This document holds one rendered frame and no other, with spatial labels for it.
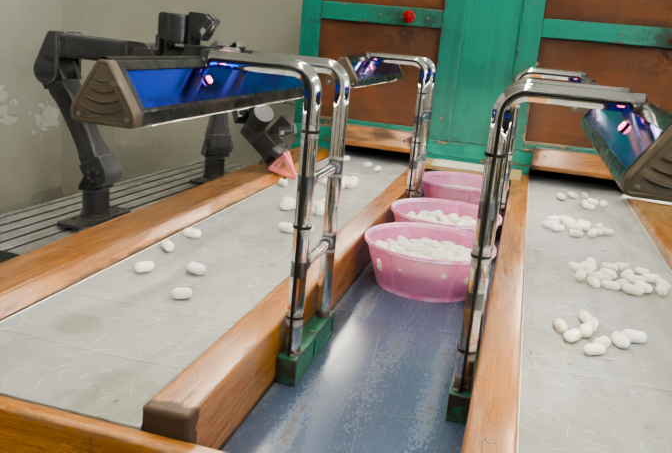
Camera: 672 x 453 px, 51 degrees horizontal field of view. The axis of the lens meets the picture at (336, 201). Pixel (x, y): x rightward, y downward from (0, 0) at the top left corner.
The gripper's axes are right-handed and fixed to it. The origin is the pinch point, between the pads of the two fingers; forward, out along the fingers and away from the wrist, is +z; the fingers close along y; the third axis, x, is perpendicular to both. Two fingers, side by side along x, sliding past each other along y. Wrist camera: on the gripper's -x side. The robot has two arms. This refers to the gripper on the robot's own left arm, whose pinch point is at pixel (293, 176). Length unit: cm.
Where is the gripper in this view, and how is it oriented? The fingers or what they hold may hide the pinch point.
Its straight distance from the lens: 199.0
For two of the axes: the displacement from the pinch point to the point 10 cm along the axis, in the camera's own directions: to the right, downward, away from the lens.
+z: 6.7, 7.4, -0.3
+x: -6.9, 6.4, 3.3
